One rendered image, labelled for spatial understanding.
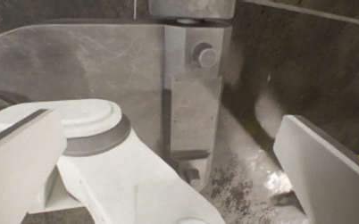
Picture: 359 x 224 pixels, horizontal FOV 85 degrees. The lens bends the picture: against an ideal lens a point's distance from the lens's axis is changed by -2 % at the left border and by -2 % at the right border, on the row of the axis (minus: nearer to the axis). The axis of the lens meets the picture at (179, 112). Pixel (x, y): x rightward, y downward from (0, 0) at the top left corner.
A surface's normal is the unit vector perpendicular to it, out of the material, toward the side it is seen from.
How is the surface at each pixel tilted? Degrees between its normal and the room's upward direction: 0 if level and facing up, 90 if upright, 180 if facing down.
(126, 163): 90
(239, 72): 0
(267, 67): 0
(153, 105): 0
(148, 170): 90
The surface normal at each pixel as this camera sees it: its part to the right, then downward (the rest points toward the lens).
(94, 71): 0.21, 0.49
